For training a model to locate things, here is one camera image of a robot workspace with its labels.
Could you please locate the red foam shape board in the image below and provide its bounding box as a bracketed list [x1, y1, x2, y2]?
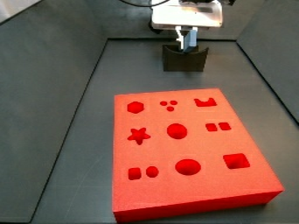
[112, 88, 284, 224]

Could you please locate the black curved holder stand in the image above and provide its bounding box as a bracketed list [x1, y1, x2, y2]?
[163, 45, 209, 72]

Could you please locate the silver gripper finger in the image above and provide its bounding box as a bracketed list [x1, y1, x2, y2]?
[175, 26, 184, 51]

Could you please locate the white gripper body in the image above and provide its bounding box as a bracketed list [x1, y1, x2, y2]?
[151, 0, 223, 30]

